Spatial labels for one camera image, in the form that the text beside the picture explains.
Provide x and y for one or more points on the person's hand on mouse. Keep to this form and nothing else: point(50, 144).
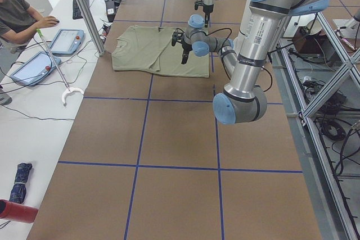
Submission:
point(47, 22)

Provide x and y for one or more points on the folded dark blue umbrella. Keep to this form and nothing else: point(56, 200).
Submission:
point(18, 191)

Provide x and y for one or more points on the lower blue teach pendant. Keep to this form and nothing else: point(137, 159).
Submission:
point(34, 70)

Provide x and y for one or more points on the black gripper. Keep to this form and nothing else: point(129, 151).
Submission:
point(185, 46)
point(207, 9)

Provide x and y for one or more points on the reacher grabber stick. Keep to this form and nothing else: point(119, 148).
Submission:
point(69, 90)

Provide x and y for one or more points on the upper blue teach pendant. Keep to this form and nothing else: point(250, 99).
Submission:
point(66, 42)

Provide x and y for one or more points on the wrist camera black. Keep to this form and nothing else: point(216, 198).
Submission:
point(176, 37)
point(198, 4)

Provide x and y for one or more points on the red cylinder bottle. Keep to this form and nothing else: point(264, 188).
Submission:
point(17, 212)

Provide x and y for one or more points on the olive green long-sleeve shirt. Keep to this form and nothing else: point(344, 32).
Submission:
point(149, 49)

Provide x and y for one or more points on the aluminium frame post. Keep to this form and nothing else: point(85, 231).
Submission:
point(91, 26)

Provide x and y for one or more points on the blue teach pendant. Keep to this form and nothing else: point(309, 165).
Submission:
point(34, 70)
point(66, 42)

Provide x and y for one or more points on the black keyboard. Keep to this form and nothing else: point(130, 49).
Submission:
point(76, 10)

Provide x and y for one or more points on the seated person grey shirt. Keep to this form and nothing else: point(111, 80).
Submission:
point(18, 22)

